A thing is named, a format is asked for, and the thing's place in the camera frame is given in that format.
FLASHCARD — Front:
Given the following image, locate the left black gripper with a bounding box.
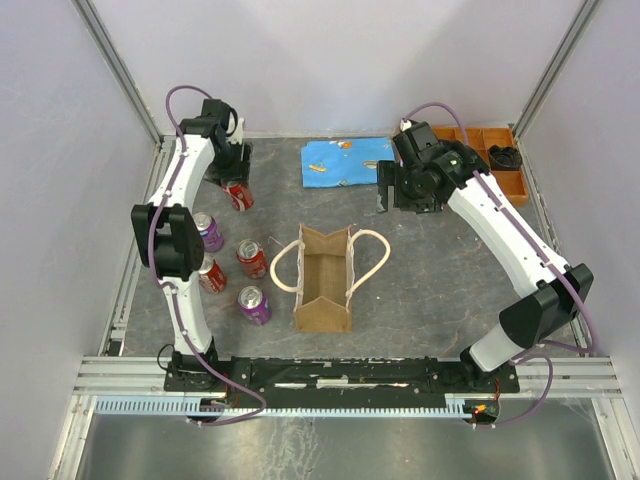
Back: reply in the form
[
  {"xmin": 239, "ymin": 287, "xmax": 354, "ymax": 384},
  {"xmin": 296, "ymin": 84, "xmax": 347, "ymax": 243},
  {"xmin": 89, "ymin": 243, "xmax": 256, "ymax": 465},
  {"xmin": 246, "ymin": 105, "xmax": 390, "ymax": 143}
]
[{"xmin": 205, "ymin": 139, "xmax": 254, "ymax": 188}]

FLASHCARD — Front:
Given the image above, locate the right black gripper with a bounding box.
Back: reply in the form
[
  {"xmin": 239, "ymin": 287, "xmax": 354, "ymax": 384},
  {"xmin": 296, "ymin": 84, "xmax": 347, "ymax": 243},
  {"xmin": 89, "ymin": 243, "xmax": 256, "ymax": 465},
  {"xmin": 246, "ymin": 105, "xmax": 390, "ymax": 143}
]
[{"xmin": 376, "ymin": 161, "xmax": 443, "ymax": 216}]

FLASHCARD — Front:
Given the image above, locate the red cola can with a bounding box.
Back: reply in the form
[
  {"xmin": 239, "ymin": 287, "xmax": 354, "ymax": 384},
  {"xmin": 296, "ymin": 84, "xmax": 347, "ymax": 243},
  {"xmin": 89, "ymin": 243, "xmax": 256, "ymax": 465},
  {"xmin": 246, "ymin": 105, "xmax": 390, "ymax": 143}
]
[
  {"xmin": 198, "ymin": 252, "xmax": 227, "ymax": 293},
  {"xmin": 222, "ymin": 181, "xmax": 254, "ymax": 212},
  {"xmin": 236, "ymin": 239, "xmax": 268, "ymax": 279}
]

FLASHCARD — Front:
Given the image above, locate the purple soda can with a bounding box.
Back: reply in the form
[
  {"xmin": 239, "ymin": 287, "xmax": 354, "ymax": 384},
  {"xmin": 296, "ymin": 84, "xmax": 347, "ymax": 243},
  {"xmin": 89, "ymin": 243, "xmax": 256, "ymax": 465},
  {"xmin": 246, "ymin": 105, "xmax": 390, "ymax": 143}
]
[
  {"xmin": 237, "ymin": 286, "xmax": 271, "ymax": 325},
  {"xmin": 193, "ymin": 212, "xmax": 225, "ymax": 253}
]

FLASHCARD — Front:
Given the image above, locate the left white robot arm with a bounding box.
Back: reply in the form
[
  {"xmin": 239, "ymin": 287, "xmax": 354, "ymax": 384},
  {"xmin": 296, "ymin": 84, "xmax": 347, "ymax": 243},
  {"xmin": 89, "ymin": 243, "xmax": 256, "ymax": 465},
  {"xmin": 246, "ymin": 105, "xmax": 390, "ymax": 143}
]
[{"xmin": 131, "ymin": 98, "xmax": 252, "ymax": 390}]

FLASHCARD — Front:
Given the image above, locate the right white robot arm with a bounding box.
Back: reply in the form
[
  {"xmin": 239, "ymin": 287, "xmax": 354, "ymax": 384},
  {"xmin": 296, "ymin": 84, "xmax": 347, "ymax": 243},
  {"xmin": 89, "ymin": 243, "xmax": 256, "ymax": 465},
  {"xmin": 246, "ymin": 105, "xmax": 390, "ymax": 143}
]
[{"xmin": 377, "ymin": 120, "xmax": 594, "ymax": 391}]

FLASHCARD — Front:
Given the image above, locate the blue patterned cloth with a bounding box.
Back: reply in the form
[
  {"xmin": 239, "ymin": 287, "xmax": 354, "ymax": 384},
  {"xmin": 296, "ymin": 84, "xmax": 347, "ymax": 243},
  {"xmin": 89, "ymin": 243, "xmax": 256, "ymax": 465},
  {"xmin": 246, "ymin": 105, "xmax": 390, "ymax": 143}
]
[{"xmin": 301, "ymin": 137, "xmax": 395, "ymax": 189}]

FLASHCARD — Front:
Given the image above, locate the dark rolled item right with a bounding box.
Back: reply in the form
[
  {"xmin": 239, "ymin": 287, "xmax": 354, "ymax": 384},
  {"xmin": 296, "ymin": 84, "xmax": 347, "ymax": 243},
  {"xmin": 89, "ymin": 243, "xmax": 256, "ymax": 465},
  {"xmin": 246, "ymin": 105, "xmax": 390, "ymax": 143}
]
[{"xmin": 488, "ymin": 145, "xmax": 523, "ymax": 171}]

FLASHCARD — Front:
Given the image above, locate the orange wooden compartment tray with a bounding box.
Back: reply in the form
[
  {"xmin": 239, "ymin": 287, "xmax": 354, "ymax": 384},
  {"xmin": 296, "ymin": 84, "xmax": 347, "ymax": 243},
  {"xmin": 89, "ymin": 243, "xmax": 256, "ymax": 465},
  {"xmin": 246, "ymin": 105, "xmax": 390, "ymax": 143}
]
[{"xmin": 429, "ymin": 125, "xmax": 530, "ymax": 208}]

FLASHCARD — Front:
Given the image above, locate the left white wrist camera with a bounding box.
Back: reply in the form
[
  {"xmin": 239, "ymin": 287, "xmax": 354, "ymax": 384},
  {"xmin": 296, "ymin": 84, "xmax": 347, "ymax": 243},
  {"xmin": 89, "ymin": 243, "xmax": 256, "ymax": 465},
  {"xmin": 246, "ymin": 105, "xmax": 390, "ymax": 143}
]
[{"xmin": 226, "ymin": 117, "xmax": 245, "ymax": 144}]

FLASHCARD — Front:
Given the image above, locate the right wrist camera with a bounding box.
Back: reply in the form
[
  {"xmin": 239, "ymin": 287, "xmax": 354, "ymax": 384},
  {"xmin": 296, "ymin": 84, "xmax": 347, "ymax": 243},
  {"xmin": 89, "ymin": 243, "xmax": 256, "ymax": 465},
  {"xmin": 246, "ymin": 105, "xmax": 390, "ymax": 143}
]
[{"xmin": 392, "ymin": 122, "xmax": 442, "ymax": 168}]

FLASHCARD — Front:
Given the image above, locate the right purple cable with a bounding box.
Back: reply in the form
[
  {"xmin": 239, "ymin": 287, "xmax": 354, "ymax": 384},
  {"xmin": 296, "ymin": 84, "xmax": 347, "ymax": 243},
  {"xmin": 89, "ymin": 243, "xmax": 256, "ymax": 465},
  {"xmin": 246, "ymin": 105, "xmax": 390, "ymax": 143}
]
[{"xmin": 399, "ymin": 101, "xmax": 601, "ymax": 427}]

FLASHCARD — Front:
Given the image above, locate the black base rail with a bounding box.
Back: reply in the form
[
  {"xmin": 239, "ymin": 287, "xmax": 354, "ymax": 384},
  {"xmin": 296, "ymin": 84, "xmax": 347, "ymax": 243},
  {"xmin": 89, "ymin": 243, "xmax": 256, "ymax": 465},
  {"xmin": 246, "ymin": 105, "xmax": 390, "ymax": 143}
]
[{"xmin": 160, "ymin": 354, "xmax": 520, "ymax": 407}]

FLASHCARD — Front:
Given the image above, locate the aluminium frame rail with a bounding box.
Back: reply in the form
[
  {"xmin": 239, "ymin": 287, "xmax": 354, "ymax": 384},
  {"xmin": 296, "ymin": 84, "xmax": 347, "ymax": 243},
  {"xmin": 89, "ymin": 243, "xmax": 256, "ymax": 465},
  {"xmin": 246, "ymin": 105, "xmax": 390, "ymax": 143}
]
[{"xmin": 72, "ymin": 357, "xmax": 179, "ymax": 397}]

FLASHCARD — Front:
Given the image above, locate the light blue cable duct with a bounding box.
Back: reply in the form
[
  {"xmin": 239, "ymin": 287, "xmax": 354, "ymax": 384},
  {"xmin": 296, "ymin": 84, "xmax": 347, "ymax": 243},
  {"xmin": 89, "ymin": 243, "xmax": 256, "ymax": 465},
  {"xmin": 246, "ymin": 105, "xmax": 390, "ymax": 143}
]
[{"xmin": 95, "ymin": 389, "xmax": 470, "ymax": 419}]

